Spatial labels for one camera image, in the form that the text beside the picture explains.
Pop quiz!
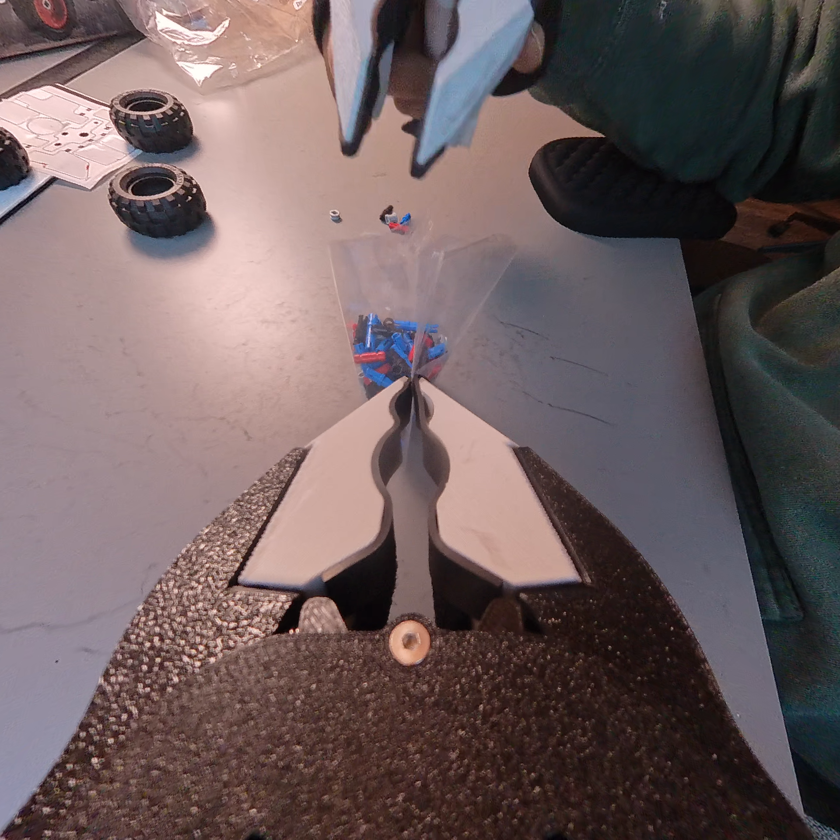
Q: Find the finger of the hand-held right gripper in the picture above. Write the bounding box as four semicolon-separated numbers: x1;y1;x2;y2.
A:
319;0;396;157
409;0;538;179

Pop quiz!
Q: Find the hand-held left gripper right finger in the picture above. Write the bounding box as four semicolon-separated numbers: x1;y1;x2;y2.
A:
416;380;584;620

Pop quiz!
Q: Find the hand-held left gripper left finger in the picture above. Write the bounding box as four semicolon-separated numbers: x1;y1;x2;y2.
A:
239;380;414;620

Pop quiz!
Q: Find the large clear plastic bag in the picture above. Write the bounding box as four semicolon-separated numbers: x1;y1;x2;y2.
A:
122;0;316;93

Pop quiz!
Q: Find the small bag of toy pins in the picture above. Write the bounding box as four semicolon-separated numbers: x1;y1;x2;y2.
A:
329;234;515;395

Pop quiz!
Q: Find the person's right forearm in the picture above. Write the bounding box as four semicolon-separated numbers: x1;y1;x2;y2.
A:
529;0;840;206

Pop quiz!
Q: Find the person's right hand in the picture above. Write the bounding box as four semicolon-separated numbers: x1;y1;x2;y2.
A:
389;49;442;122

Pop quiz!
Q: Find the black toy tire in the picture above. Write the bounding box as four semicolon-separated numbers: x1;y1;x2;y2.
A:
108;163;208;238
0;128;31;193
111;90;195;154

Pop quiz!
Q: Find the person's torso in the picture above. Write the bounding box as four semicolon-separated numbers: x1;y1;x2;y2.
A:
693;237;840;821

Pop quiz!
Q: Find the white sticker sheet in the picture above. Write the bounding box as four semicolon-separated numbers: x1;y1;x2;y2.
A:
0;84;141;193

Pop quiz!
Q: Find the toy truck box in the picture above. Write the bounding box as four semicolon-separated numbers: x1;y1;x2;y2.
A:
0;0;132;61

